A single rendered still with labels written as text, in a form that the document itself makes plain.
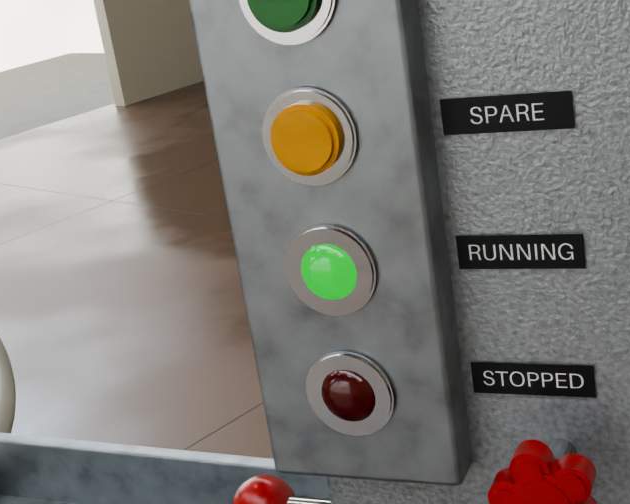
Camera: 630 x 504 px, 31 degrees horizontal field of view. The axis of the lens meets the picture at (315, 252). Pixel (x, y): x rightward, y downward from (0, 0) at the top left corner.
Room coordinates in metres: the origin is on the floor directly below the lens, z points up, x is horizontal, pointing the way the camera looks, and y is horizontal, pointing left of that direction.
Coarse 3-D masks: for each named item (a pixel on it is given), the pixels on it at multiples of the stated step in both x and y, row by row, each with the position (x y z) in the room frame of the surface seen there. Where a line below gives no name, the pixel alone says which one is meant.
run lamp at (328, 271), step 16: (304, 256) 0.39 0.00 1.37; (320, 256) 0.39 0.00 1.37; (336, 256) 0.39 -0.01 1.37; (304, 272) 0.39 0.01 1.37; (320, 272) 0.39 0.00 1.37; (336, 272) 0.38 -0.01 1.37; (352, 272) 0.38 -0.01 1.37; (320, 288) 0.39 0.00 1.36; (336, 288) 0.38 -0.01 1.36; (352, 288) 0.39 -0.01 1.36
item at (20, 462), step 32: (0, 448) 0.70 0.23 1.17; (32, 448) 0.68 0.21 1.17; (64, 448) 0.67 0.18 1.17; (96, 448) 0.67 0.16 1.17; (128, 448) 0.66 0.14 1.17; (160, 448) 0.65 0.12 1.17; (0, 480) 0.70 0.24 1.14; (32, 480) 0.69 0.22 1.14; (64, 480) 0.68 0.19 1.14; (96, 480) 0.67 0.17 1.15; (128, 480) 0.65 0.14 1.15; (160, 480) 0.64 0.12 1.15; (192, 480) 0.63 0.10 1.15; (224, 480) 0.62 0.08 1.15; (288, 480) 0.61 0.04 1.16; (320, 480) 0.60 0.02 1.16
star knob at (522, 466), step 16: (528, 448) 0.35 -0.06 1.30; (544, 448) 0.35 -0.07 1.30; (560, 448) 0.37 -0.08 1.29; (512, 464) 0.35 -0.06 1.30; (528, 464) 0.34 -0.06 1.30; (544, 464) 0.34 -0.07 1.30; (560, 464) 0.35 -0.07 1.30; (576, 464) 0.34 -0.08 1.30; (592, 464) 0.35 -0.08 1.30; (496, 480) 0.35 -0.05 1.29; (512, 480) 0.35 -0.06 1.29; (528, 480) 0.34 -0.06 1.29; (544, 480) 0.34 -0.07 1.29; (560, 480) 0.34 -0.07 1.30; (576, 480) 0.34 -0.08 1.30; (592, 480) 0.34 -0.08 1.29; (496, 496) 0.35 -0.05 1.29; (512, 496) 0.35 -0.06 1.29; (528, 496) 0.34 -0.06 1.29; (544, 496) 0.34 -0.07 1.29; (560, 496) 0.34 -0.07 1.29; (576, 496) 0.34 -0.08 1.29
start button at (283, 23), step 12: (252, 0) 0.39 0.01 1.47; (264, 0) 0.39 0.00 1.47; (276, 0) 0.39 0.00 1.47; (288, 0) 0.38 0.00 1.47; (300, 0) 0.38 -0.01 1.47; (312, 0) 0.38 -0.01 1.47; (252, 12) 0.39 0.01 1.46; (264, 12) 0.39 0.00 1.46; (276, 12) 0.39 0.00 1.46; (288, 12) 0.38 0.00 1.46; (300, 12) 0.38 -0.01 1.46; (312, 12) 0.38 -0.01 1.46; (264, 24) 0.39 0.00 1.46; (276, 24) 0.39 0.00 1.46; (288, 24) 0.38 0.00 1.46; (300, 24) 0.38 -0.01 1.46
